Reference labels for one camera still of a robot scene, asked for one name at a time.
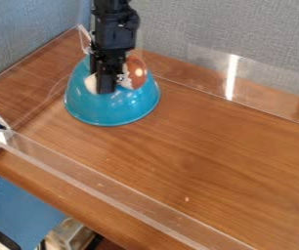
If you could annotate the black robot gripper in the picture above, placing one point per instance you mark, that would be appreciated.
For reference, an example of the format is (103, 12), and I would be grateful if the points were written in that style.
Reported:
(115, 37)

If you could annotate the white brown-capped toy mushroom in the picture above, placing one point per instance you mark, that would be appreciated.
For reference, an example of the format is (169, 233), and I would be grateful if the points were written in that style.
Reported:
(134, 78)

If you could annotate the teal blue upturned bowl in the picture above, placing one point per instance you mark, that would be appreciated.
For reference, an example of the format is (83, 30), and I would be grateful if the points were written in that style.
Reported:
(109, 110)

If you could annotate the clear acrylic tray wall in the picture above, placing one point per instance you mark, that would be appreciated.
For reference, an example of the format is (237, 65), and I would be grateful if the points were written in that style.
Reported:
(201, 177)

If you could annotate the metal frame below table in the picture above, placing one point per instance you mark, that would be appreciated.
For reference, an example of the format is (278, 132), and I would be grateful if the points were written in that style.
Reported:
(70, 236)

